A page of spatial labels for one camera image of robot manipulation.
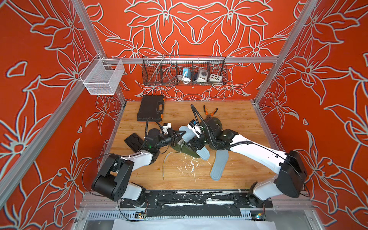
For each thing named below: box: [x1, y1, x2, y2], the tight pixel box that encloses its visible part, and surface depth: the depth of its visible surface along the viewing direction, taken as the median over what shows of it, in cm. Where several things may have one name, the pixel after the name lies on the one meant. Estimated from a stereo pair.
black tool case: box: [137, 95, 165, 122], surface depth 114 cm
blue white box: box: [182, 68, 192, 80], surface depth 85 cm
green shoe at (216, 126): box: [210, 116, 224, 134], surface depth 62 cm
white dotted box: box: [209, 73, 223, 82], surface depth 96 cm
